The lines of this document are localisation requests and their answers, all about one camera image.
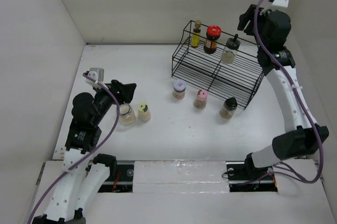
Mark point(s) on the clear glass jar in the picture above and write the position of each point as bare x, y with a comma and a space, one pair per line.
126, 115

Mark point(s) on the black wire rack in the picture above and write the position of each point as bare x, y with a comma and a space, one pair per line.
240, 79

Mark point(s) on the black lid spice shaker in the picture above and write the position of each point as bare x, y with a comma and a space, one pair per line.
230, 50

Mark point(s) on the yellow lid spice shaker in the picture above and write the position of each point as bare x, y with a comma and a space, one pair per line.
144, 113

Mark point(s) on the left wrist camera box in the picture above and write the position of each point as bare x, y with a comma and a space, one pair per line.
94, 75

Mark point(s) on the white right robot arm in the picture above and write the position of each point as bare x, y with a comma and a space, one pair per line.
303, 135

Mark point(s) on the red lid sauce jar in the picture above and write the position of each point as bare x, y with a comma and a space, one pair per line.
213, 33

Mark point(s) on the yellow oil bottle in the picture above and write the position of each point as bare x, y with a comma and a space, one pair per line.
195, 39

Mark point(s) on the pink lid spice shaker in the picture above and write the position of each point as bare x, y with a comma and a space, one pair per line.
201, 99

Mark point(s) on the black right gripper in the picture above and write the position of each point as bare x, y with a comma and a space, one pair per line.
244, 19

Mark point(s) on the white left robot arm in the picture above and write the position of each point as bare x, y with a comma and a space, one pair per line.
71, 193

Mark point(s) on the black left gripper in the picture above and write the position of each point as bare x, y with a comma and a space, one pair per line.
127, 89

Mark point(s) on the white lid sauce jar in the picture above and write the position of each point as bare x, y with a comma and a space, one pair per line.
179, 88

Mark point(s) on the black flip lid shaker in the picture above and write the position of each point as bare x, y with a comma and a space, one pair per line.
229, 107

